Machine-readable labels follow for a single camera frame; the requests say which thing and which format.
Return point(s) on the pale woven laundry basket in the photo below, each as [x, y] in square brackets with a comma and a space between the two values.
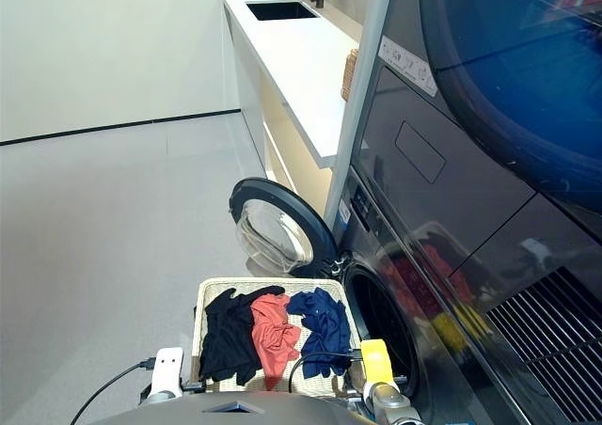
[235, 285]

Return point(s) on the white dryer sticker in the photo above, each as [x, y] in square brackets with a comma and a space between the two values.
[404, 63]

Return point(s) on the white counter cabinet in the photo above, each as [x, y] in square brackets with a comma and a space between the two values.
[291, 53]

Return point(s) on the black sink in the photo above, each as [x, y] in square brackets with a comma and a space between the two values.
[282, 11]

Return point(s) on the navy blue garment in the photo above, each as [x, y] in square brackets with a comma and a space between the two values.
[324, 326]

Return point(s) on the coral red garment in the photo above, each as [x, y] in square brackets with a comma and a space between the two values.
[273, 335]

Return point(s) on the white cabinet side panel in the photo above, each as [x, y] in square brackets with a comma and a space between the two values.
[362, 91]

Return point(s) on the black garment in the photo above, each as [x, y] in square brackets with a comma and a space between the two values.
[230, 335]

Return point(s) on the grey robot torso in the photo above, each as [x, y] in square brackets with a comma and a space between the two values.
[188, 413]

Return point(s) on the brown woven basket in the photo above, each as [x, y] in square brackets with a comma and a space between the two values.
[350, 74]

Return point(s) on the round washing machine door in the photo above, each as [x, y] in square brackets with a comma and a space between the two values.
[273, 237]

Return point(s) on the grey washing machine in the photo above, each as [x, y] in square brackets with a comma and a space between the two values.
[470, 350]

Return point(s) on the grey dryer with round door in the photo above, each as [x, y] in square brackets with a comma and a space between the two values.
[470, 138]

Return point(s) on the blue energy label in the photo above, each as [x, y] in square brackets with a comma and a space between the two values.
[344, 214]

